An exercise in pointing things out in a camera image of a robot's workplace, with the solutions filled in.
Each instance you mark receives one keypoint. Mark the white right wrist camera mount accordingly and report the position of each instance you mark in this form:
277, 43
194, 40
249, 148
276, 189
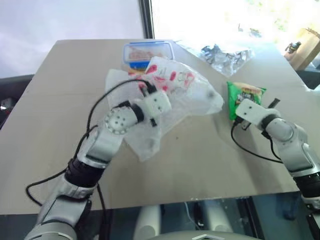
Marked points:
251, 110

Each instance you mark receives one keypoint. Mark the blue-lidded clear food container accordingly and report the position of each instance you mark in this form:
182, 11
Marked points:
147, 50

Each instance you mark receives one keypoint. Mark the crumpled clear black-printed plastic bag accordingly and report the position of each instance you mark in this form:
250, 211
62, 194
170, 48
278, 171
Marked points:
225, 58

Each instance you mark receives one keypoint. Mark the dark window frame post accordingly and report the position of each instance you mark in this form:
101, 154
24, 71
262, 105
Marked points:
147, 18

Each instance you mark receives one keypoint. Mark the grey robot torso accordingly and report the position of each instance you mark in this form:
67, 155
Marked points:
197, 236

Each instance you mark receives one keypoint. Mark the green snack packet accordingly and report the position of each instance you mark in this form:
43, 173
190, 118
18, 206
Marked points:
235, 97

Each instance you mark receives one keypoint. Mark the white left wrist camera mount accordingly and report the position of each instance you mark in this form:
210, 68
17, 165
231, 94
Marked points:
158, 103

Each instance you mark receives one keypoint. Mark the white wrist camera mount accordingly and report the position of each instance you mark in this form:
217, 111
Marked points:
251, 110
158, 103

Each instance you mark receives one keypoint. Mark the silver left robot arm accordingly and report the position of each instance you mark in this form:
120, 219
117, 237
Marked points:
100, 145

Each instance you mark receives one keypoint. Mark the black table frame leg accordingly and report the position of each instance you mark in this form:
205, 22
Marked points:
251, 217

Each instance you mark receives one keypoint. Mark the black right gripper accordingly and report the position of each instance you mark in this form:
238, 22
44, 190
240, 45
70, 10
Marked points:
243, 125

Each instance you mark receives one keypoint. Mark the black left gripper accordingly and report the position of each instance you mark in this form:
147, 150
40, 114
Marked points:
145, 89

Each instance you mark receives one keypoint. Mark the translucent red-printed plastic bag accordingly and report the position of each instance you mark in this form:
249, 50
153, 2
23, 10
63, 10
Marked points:
195, 97

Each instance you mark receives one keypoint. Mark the brown cardboard box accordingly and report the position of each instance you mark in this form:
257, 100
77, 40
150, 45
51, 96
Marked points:
307, 47

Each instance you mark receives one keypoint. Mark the grey robot leg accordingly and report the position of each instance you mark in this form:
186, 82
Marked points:
217, 218
147, 222

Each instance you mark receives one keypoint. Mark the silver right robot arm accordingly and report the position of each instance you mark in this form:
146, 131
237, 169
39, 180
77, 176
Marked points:
295, 147

